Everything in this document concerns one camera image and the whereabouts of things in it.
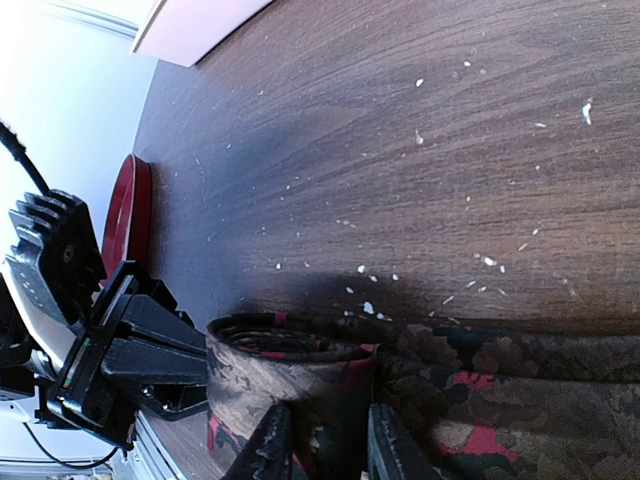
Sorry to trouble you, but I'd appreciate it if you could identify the left aluminium corner post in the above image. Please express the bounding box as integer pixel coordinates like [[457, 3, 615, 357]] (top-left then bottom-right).
[[43, 1, 138, 39]]

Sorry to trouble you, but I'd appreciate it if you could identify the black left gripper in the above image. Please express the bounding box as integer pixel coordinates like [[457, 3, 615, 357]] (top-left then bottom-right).
[[46, 261, 207, 450]]

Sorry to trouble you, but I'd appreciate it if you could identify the red round tray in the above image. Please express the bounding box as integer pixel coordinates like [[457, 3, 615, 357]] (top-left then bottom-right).
[[100, 154, 152, 286]]

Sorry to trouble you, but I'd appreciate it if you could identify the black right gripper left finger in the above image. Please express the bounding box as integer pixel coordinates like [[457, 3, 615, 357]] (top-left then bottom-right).
[[227, 405, 293, 480]]

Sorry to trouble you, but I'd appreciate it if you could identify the dark floral patterned tie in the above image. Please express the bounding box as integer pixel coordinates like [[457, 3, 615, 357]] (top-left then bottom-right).
[[206, 313, 639, 479]]

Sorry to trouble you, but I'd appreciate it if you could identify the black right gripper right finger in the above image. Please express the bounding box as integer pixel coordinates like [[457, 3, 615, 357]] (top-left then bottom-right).
[[367, 404, 440, 480]]

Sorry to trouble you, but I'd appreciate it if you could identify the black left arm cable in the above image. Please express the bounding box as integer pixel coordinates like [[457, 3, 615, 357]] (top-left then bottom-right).
[[0, 119, 51, 196]]

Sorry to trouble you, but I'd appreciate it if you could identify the pink divided organizer box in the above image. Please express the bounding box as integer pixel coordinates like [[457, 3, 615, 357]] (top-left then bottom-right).
[[132, 0, 271, 68]]

